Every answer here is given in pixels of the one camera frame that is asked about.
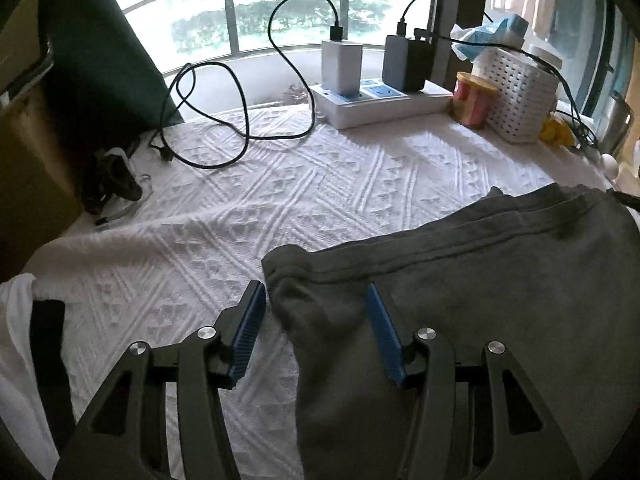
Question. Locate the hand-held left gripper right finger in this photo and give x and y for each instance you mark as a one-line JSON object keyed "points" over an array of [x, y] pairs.
{"points": [[387, 340]]}

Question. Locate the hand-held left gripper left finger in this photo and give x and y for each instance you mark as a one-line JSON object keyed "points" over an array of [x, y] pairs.
{"points": [[247, 335]]}

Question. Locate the grey t-shirt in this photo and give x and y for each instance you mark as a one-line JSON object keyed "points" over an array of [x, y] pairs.
{"points": [[500, 310]]}

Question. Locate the white textured tablecloth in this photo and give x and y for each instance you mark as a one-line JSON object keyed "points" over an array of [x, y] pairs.
{"points": [[300, 185]]}

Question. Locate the small black object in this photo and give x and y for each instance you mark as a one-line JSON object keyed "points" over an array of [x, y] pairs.
{"points": [[117, 185]]}

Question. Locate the white power strip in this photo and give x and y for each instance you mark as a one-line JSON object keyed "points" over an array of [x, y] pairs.
{"points": [[380, 107]]}

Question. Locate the white garment with black band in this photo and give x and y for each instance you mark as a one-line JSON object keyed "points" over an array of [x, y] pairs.
{"points": [[15, 360]]}

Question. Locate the red tin can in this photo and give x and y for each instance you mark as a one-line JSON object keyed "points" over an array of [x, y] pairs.
{"points": [[472, 105]]}

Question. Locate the brown cardboard box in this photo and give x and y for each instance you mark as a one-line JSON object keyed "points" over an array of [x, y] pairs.
{"points": [[30, 185]]}

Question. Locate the yellow bag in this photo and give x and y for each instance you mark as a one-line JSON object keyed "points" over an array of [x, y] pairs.
{"points": [[555, 132]]}

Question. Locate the black charger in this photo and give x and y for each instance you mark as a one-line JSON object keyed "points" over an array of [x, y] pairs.
{"points": [[405, 65]]}

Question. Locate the white charger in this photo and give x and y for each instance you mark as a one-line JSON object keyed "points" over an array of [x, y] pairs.
{"points": [[340, 67]]}

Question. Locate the white plastic basket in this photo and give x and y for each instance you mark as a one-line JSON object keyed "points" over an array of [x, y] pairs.
{"points": [[520, 95]]}

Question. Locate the steel thermos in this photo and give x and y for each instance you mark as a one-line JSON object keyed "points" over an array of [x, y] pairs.
{"points": [[615, 125]]}

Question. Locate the balcony railing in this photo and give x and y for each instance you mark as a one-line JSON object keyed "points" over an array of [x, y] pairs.
{"points": [[232, 15]]}

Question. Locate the dark green curtain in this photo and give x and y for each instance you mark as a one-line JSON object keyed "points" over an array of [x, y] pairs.
{"points": [[100, 50]]}

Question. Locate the blue cloth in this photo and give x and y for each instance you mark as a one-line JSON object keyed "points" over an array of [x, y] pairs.
{"points": [[505, 27]]}

